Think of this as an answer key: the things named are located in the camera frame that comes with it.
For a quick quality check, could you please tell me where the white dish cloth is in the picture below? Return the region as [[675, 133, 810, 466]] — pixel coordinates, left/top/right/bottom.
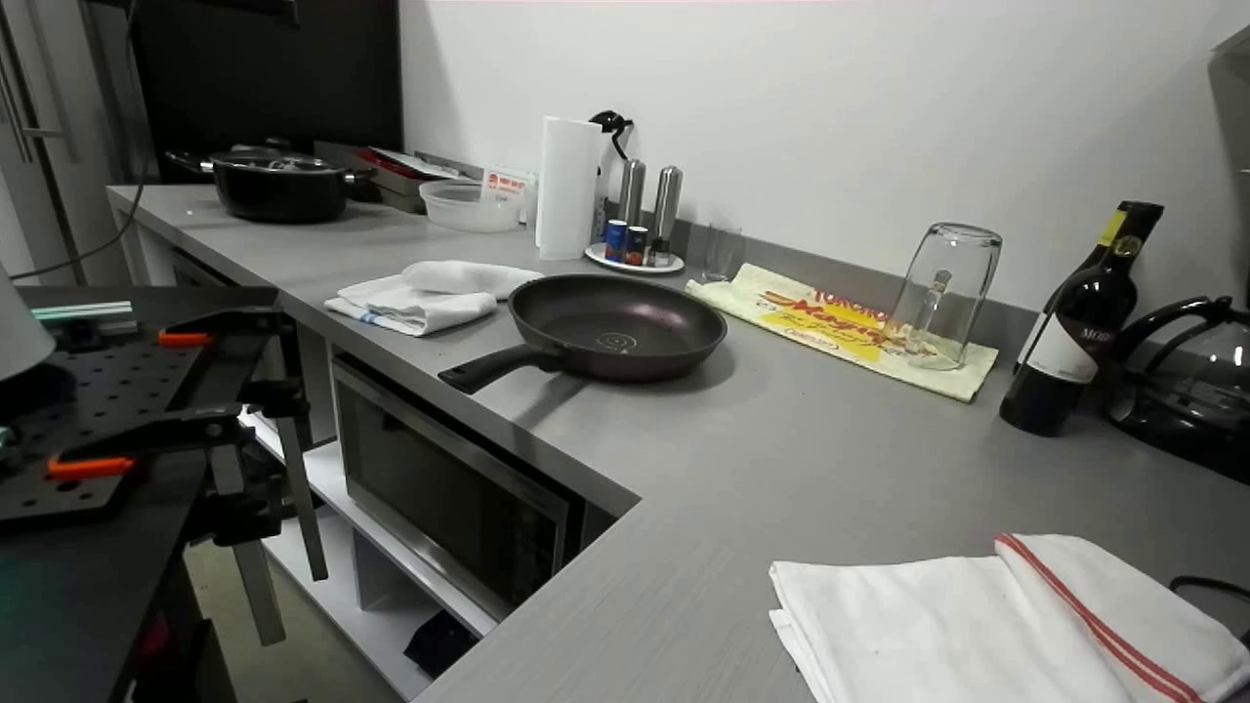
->
[[327, 263, 534, 336]]

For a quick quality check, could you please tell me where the black frying pan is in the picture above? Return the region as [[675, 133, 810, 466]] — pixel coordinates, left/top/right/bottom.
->
[[443, 273, 726, 396]]

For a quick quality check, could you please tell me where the folded white cloth red stripe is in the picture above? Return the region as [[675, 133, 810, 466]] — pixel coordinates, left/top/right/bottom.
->
[[770, 534, 1250, 703]]

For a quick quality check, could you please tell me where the white plate with small jars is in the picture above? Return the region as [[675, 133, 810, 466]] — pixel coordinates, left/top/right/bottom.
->
[[585, 220, 685, 276]]

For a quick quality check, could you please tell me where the steel pepper shaker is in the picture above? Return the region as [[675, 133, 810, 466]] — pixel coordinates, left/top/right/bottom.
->
[[651, 163, 685, 241]]

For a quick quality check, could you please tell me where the steel salt shaker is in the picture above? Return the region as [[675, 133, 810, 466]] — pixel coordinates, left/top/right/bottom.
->
[[617, 161, 649, 228]]

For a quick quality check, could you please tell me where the white paper towel roll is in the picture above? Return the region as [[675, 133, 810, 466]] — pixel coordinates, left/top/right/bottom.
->
[[534, 116, 597, 263]]

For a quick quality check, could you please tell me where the upturned clear glass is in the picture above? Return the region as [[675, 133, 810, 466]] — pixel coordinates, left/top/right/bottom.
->
[[890, 221, 1005, 370]]

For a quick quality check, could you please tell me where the black cooking pot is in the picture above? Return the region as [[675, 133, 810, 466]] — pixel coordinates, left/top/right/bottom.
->
[[203, 150, 354, 221]]

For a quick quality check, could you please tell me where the dark wine bottle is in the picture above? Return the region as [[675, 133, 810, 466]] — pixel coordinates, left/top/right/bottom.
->
[[999, 200, 1166, 437]]

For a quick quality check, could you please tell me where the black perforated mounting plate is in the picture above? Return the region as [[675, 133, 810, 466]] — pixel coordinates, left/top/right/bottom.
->
[[0, 308, 284, 527]]

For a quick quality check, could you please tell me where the black glass coffee carafe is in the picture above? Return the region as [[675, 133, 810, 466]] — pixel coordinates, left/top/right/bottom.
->
[[1101, 295, 1250, 484]]

